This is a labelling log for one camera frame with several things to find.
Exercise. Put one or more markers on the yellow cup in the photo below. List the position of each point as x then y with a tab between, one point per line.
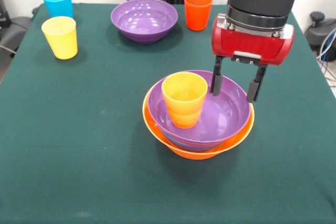
61	37

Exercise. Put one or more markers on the dark green tablecloth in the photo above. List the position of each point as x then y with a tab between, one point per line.
78	182

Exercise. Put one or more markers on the large orange bowl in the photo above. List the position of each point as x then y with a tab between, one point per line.
155	127

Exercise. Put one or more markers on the blue cup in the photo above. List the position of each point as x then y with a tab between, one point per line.
59	3

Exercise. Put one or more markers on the red cup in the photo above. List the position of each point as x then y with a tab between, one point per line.
197	14

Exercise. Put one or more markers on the orange cup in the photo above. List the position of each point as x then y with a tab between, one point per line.
183	106

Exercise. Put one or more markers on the purple bowl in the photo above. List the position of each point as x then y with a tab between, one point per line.
225	119
144	16

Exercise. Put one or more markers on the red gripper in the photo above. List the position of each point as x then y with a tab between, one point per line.
249	45

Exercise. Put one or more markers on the black floor base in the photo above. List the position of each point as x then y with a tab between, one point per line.
323	30

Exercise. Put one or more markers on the large blue bowl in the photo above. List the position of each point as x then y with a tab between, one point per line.
173	140

